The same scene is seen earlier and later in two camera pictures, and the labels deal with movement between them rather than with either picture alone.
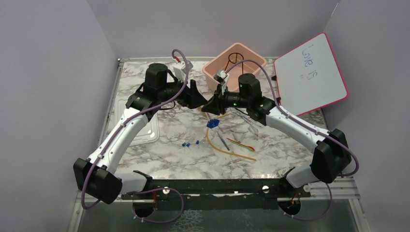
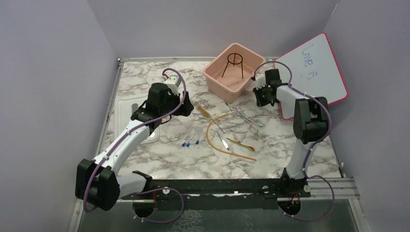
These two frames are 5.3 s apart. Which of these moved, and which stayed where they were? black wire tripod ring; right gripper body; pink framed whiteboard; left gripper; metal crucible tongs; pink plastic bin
Moved: left gripper; right gripper body
Stayed: metal crucible tongs; black wire tripod ring; pink framed whiteboard; pink plastic bin
